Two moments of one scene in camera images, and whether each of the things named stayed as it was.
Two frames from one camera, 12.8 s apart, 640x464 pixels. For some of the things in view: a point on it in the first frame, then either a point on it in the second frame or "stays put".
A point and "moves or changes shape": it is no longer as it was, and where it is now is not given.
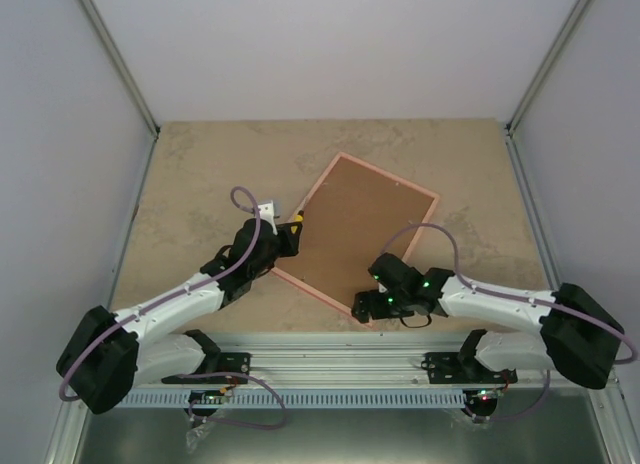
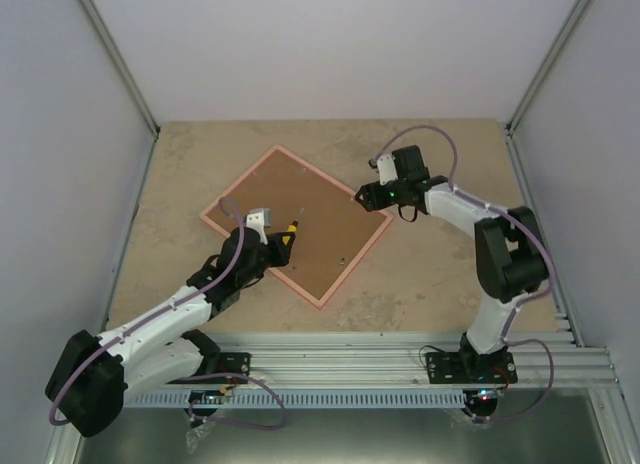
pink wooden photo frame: (355, 213) moves or changes shape
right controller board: (482, 402) stays put
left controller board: (205, 397) stays put
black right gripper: (361, 302) -> (372, 195)
